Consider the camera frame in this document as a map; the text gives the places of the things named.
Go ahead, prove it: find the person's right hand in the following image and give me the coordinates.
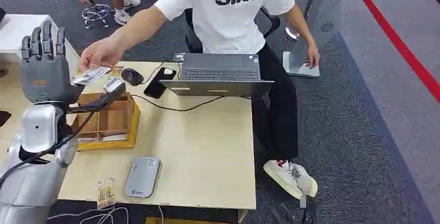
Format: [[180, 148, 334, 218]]
[[78, 37, 125, 73]]

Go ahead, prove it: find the person's left hand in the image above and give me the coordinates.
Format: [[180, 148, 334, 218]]
[[305, 43, 321, 68]]

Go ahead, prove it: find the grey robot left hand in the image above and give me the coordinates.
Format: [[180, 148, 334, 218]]
[[19, 20, 127, 114]]

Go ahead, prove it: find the white printed card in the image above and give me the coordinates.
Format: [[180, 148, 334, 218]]
[[71, 65, 112, 87]]

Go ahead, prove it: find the yellow printed card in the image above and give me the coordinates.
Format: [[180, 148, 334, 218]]
[[107, 66, 125, 80]]

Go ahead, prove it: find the shiny round metal object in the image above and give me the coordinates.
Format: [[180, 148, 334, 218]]
[[285, 22, 300, 43]]

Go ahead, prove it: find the grey stand with white base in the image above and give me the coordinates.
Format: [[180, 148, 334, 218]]
[[282, 0, 342, 78]]

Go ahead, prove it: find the black computer mouse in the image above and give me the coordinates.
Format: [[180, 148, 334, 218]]
[[121, 67, 145, 87]]

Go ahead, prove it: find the white side table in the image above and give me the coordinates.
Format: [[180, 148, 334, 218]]
[[0, 13, 80, 66]]

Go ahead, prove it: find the flat black object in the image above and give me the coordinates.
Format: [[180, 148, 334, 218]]
[[0, 110, 12, 128]]

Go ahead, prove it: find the black smartphone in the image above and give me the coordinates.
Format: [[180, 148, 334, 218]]
[[143, 67, 177, 100]]

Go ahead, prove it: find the wooden card box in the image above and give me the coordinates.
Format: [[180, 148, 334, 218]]
[[70, 92, 141, 151]]

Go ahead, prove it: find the stack of white cards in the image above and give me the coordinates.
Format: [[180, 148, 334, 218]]
[[77, 133, 128, 144]]

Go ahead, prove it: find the seated person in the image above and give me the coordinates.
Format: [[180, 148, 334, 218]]
[[78, 0, 321, 201]]

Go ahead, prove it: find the grey laptop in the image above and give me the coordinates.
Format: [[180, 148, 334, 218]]
[[159, 53, 276, 97]]

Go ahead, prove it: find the grey flat card reader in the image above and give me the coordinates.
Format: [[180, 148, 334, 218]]
[[124, 157, 161, 199]]

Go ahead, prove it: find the yellow wooden board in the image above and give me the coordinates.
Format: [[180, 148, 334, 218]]
[[145, 217, 239, 224]]

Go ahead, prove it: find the metal wire star base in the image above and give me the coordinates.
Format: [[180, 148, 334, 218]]
[[81, 3, 115, 30]]

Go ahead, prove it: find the black mouse cable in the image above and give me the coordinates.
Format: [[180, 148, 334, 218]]
[[140, 61, 167, 86]]

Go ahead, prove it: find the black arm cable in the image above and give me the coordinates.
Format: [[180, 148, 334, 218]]
[[0, 111, 96, 186]]

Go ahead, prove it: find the long black desk cable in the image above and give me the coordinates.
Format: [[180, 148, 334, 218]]
[[130, 94, 252, 113]]

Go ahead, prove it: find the white cable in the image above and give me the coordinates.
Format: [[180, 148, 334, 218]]
[[47, 204, 164, 224]]

